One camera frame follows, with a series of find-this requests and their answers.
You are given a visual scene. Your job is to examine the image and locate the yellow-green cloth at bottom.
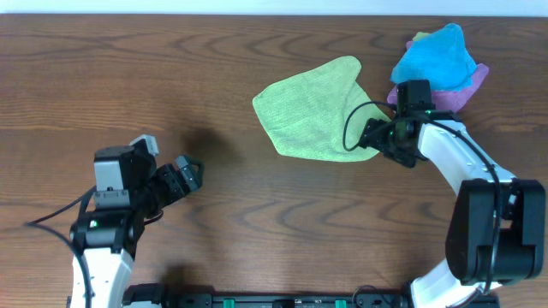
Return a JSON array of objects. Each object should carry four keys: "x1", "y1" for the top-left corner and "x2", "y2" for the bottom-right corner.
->
[{"x1": 413, "y1": 32, "x2": 430, "y2": 42}]

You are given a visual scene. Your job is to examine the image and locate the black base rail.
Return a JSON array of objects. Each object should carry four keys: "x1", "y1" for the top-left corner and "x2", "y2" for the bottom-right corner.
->
[{"x1": 122, "y1": 282, "x2": 500, "y2": 308}]

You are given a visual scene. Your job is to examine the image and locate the left black cable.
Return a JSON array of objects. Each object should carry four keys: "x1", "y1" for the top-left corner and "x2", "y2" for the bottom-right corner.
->
[{"x1": 23, "y1": 186, "x2": 166, "y2": 308}]

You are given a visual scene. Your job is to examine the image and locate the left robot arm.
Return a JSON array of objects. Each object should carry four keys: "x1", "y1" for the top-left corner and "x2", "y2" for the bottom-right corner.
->
[{"x1": 70, "y1": 140, "x2": 205, "y2": 307}]

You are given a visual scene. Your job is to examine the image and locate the purple microfiber cloth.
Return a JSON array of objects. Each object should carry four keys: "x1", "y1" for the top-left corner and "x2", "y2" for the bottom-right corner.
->
[{"x1": 386, "y1": 40, "x2": 490, "y2": 114}]

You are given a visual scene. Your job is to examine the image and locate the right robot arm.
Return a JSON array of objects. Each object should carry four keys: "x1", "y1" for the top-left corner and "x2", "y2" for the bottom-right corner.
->
[{"x1": 358, "y1": 80, "x2": 546, "y2": 307}]

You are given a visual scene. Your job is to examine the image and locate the blue microfiber cloth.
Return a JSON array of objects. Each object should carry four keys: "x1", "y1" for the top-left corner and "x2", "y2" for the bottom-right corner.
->
[{"x1": 390, "y1": 23, "x2": 478, "y2": 91}]

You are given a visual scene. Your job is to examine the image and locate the green microfiber cloth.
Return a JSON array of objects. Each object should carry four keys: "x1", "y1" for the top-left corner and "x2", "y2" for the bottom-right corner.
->
[{"x1": 253, "y1": 56, "x2": 389, "y2": 163}]

